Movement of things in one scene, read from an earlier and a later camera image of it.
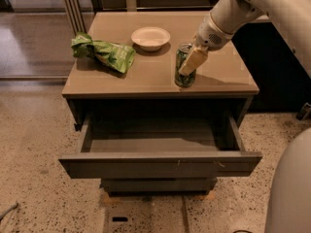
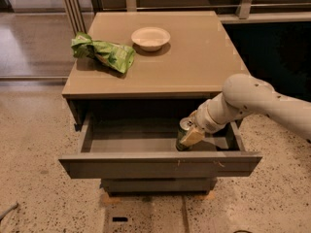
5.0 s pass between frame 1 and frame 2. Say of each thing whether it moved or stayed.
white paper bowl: stayed
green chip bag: stayed
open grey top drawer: stayed
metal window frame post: stayed
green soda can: moved
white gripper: moved
